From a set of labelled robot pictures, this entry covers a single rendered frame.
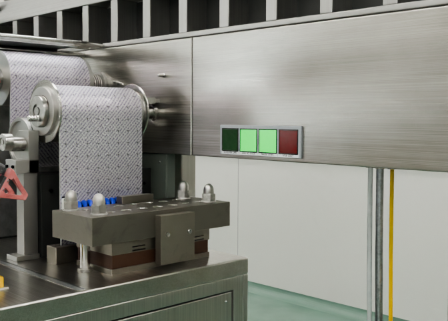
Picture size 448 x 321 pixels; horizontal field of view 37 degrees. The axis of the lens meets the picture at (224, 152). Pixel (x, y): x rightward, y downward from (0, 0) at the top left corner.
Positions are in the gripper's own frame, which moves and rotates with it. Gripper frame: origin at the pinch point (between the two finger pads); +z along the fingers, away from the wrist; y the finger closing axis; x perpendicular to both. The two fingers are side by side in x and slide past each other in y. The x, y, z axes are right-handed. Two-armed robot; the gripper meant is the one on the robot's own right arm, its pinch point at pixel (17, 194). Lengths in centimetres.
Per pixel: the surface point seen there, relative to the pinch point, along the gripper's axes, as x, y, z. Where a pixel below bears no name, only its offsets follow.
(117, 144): 22.7, 1.0, 16.9
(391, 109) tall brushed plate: 37, 68, 26
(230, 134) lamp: 33, 25, 29
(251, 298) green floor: 48, -169, 277
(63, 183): 7.4, 0.7, 8.5
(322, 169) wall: 133, -121, 244
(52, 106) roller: 21.5, -0.2, -2.5
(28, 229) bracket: -4.4, -7.5, 10.6
